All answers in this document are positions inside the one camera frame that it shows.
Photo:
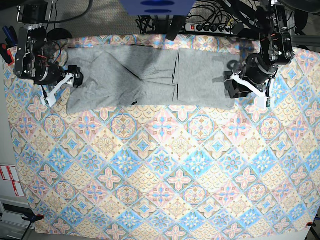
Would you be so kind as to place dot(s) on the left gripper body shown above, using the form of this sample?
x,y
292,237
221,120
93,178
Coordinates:
x,y
256,71

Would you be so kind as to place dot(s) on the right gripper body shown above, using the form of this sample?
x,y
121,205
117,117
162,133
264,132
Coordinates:
x,y
53,73

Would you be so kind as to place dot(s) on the grey T-shirt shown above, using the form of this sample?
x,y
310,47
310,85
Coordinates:
x,y
122,75

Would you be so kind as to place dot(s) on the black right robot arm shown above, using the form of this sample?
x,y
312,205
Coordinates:
x,y
31,63

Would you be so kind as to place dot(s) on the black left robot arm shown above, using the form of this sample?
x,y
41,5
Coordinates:
x,y
275,41

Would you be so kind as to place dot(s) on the black round base disc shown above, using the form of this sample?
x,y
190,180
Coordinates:
x,y
59,34

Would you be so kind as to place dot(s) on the black orange clamp upper left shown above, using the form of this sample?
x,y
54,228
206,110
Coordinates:
x,y
6,54

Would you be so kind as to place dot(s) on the black orange clamp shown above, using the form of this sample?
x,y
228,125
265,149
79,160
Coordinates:
x,y
6,54
311,224
32,218

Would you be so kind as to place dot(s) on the patterned tile tablecloth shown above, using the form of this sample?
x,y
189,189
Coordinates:
x,y
172,172

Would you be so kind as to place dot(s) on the white power strip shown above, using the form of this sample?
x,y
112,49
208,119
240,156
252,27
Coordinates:
x,y
219,28

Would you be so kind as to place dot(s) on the red white label stickers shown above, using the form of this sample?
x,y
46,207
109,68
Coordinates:
x,y
9,181

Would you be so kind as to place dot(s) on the black orange clamp lower left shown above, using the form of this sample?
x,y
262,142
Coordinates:
x,y
32,218

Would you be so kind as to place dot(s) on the black orange clamp lower right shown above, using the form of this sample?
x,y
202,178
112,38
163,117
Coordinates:
x,y
311,224

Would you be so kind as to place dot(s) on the black support bracket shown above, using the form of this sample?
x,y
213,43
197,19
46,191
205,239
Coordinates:
x,y
176,25

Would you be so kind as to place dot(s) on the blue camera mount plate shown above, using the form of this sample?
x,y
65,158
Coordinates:
x,y
157,7

